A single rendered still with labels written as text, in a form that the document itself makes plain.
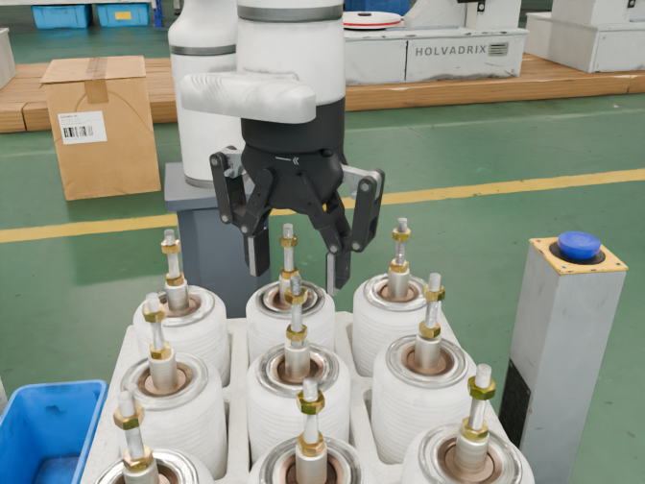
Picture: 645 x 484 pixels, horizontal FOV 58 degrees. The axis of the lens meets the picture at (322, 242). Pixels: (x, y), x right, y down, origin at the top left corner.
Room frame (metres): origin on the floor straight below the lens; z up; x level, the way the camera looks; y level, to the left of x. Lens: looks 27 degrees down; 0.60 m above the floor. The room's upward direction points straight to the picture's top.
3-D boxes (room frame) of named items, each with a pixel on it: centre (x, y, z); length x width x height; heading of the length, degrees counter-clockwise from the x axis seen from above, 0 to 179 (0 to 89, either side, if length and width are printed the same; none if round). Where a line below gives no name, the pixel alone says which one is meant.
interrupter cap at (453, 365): (0.43, -0.10, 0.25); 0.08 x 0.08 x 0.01
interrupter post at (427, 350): (0.43, -0.10, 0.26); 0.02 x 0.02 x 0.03
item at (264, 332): (0.53, 0.03, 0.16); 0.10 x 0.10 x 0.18
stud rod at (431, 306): (0.43, -0.10, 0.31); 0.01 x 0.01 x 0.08
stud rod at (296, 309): (0.42, 0.02, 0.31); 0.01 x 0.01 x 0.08
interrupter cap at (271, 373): (0.42, 0.02, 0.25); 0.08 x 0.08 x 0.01
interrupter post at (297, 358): (0.42, 0.02, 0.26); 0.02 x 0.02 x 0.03
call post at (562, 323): (0.52, -0.26, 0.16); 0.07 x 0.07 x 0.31; 7
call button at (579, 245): (0.52, -0.26, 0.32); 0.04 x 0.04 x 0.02
